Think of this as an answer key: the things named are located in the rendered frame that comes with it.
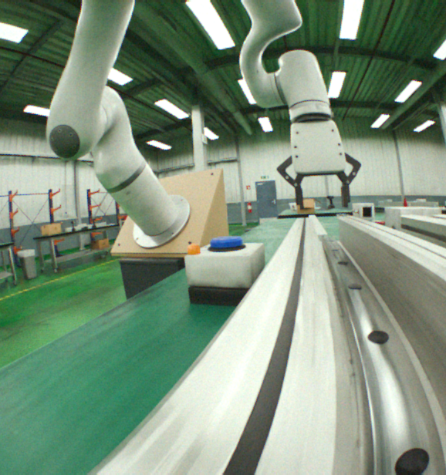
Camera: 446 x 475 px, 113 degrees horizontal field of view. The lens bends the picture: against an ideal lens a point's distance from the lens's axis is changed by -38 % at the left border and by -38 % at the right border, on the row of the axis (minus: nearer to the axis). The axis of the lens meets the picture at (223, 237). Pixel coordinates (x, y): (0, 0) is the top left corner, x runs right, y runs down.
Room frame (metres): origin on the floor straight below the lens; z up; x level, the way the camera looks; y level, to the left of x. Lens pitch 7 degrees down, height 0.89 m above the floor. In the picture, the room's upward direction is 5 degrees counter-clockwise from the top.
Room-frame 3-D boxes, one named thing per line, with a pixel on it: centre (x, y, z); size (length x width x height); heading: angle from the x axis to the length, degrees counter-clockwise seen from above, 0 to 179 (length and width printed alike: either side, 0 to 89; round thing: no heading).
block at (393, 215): (0.33, -0.35, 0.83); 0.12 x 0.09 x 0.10; 69
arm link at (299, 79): (0.41, -0.18, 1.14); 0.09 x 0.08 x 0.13; 60
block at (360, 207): (1.16, -0.81, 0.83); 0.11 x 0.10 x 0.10; 69
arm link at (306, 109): (0.40, -0.19, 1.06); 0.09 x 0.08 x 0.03; 69
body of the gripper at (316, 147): (0.40, -0.19, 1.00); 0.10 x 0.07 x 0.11; 69
